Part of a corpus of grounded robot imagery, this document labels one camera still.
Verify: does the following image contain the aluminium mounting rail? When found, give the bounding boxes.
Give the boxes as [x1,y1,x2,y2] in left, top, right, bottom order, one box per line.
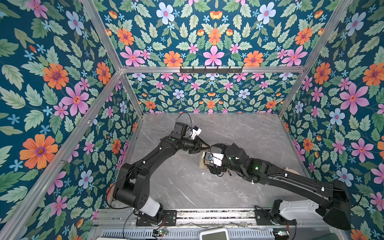
[93,208,330,229]

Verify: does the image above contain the white display device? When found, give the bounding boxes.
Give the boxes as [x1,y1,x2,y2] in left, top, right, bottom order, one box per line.
[199,228,230,240]

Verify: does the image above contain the black hook rack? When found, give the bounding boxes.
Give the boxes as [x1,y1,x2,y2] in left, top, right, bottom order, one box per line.
[179,66,243,75]

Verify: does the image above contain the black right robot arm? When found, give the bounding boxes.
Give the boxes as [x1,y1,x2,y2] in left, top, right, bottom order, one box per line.
[203,144,352,231]

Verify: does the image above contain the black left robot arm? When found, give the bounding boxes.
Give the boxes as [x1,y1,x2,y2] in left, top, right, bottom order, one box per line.
[112,122,210,226]

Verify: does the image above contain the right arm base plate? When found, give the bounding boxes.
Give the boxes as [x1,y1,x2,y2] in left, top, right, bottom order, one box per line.
[254,206,297,227]

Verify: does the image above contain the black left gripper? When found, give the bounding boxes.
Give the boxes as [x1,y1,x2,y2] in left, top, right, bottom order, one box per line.
[180,135,211,154]

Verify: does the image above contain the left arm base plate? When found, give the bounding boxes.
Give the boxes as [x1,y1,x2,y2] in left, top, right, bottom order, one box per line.
[136,210,178,227]

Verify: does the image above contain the beige remote control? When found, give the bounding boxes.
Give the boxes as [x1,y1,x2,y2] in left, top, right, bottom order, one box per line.
[199,151,208,170]

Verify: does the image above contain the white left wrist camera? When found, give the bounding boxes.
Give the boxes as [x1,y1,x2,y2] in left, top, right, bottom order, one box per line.
[190,126,202,140]

